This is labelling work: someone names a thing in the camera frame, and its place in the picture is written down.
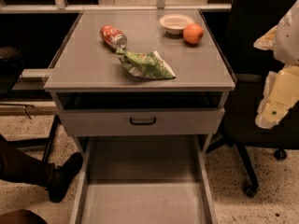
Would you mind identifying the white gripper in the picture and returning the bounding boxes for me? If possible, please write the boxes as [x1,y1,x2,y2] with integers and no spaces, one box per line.
[253,25,299,129]

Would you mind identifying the green jalapeno chip bag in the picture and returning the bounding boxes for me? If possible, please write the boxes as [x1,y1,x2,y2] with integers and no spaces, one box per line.
[116,49,176,79]

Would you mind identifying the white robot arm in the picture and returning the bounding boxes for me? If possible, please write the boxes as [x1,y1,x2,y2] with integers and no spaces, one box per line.
[253,0,299,129]

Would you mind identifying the closed top drawer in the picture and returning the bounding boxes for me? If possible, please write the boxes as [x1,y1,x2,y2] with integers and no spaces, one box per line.
[59,108,224,136]

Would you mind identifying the grey drawer cabinet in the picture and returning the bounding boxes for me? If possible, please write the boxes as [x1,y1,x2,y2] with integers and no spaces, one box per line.
[44,9,235,151]

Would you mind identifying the open middle drawer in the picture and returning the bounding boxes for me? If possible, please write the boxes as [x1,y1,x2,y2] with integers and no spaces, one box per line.
[69,135,218,224]

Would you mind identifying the black office chair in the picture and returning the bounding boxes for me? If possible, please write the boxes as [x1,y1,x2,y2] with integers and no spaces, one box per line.
[203,0,299,198]

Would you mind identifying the orange fruit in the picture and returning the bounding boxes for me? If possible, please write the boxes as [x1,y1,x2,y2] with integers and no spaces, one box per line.
[183,23,204,45]

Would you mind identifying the white paper bowl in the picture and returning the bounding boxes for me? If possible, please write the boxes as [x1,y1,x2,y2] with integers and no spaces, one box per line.
[159,14,193,35]

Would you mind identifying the red soda can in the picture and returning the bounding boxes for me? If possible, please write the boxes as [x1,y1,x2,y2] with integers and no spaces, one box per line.
[100,25,127,49]

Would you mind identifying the person's dark leg and shoe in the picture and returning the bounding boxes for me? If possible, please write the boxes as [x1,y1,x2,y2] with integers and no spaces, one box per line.
[0,136,83,203]

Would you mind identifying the black drawer handle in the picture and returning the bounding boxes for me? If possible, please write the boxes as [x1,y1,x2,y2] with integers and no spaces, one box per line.
[129,117,157,126]

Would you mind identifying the metal window rail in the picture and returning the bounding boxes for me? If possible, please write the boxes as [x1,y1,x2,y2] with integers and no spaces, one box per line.
[0,0,233,15]

